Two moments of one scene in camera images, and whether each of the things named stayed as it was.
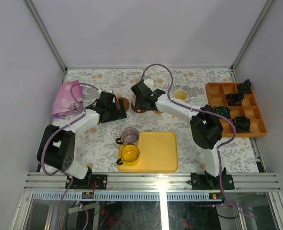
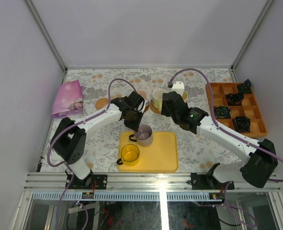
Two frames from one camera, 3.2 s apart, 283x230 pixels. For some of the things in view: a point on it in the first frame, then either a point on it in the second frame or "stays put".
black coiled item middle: [234, 99] stays put
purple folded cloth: [64, 104] stays put
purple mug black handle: [130, 136] to [143, 135]
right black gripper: [139, 106] to [164, 110]
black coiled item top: [245, 87] stays put
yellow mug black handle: [130, 155] stays put
